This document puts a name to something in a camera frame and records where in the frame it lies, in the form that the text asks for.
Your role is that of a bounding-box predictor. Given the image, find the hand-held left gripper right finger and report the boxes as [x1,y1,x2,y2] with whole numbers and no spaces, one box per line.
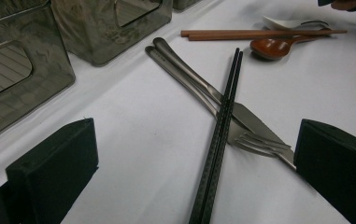
[292,119,356,224]

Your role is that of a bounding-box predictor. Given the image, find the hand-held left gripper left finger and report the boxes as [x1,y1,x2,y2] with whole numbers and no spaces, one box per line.
[0,117,99,224]

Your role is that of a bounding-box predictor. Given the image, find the white ceramic spoon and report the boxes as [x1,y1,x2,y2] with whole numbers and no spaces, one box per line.
[262,15,330,31]

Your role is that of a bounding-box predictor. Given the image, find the brown wooden chopstick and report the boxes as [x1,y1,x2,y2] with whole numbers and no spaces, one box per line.
[180,29,349,38]
[188,33,324,42]

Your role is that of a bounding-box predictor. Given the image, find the brown wooden spoon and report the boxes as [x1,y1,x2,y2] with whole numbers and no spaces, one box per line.
[249,28,333,62]

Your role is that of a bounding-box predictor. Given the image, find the smoky translucent plastic bin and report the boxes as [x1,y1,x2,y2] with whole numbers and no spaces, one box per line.
[0,0,77,147]
[50,0,174,67]
[172,0,202,11]

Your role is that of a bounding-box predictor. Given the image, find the black chopstick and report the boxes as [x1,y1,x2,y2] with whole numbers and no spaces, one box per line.
[188,47,241,224]
[198,50,245,224]

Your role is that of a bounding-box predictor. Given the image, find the white table sheet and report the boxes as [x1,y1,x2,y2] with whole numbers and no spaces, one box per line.
[0,0,356,224]

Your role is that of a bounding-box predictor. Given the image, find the metal table knife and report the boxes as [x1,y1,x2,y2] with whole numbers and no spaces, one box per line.
[152,36,297,172]

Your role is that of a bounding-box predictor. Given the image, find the metal fork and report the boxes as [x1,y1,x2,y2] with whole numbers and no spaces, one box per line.
[144,45,292,159]

